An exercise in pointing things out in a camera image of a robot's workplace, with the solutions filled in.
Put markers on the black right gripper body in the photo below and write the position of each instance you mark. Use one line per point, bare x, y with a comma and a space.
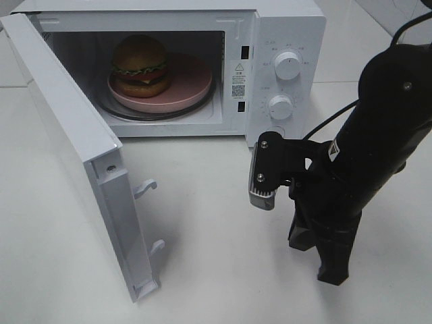
324, 201

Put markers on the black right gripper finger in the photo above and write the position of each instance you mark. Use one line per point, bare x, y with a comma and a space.
300, 236
334, 249

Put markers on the round white door button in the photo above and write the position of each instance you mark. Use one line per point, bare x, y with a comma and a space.
277, 129

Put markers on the white timer knob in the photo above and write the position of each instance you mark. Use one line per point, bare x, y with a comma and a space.
280, 107

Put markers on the pink round plate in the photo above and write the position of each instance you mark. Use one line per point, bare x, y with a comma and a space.
190, 80

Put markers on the white microwave door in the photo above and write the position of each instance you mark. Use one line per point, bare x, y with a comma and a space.
89, 152

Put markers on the burger with lettuce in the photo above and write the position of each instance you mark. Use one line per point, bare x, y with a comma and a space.
140, 68

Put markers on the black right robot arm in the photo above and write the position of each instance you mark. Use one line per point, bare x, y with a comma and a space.
391, 118

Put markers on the upper white power knob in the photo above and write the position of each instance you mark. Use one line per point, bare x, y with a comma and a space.
287, 64

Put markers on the white microwave oven body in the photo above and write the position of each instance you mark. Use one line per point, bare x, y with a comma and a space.
239, 40

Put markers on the glass microwave turntable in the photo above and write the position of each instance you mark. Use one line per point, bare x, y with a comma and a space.
108, 103

